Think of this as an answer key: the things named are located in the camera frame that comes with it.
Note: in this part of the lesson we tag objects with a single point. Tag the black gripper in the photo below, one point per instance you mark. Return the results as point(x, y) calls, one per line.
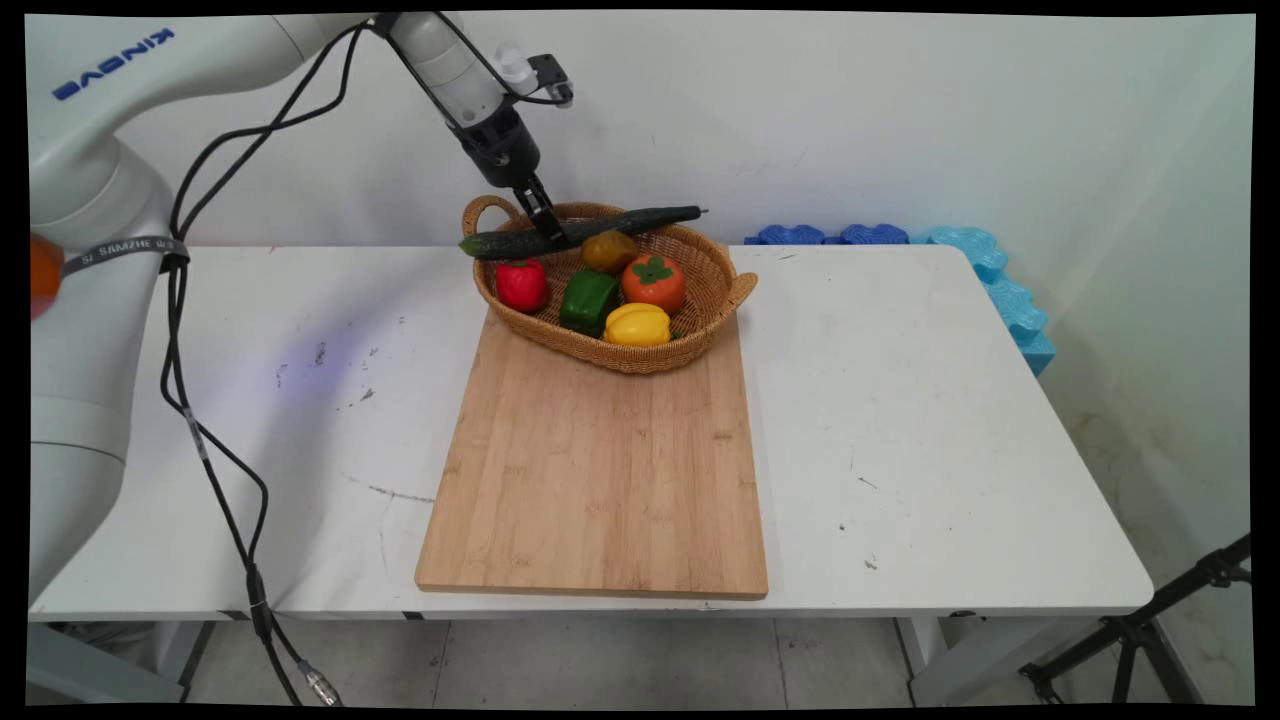
point(505, 150)

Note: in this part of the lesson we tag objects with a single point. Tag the long dark green cucumber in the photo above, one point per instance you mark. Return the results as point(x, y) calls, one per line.
point(620, 224)

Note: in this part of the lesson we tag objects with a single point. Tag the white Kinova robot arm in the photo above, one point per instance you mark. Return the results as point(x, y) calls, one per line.
point(90, 200)

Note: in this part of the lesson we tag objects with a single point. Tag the red toy bell pepper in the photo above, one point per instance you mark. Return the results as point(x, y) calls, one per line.
point(522, 285)

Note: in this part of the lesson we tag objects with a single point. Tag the green toy bell pepper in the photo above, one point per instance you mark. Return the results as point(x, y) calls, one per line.
point(588, 298)

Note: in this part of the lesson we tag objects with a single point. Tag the orange toy persimmon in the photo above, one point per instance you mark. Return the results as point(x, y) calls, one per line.
point(655, 292)

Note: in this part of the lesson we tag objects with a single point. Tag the yellow toy bell pepper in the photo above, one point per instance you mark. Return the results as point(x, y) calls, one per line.
point(637, 325)

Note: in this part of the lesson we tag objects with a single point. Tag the wooden cutting board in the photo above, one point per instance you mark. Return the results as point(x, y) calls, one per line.
point(600, 480)

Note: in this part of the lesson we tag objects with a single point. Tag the light blue foam mat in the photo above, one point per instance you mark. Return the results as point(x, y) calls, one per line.
point(1010, 305)

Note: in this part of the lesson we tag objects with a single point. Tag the blurry orange object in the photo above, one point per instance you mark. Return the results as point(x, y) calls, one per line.
point(44, 280)

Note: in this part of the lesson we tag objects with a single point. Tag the white table leg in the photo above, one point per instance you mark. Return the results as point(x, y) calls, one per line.
point(175, 650)
point(925, 655)

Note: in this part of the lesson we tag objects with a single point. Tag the wrist camera with black bracket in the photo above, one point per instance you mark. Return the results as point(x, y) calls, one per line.
point(550, 72)

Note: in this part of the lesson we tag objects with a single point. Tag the black camera tripod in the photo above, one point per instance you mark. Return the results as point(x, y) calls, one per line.
point(1135, 630)

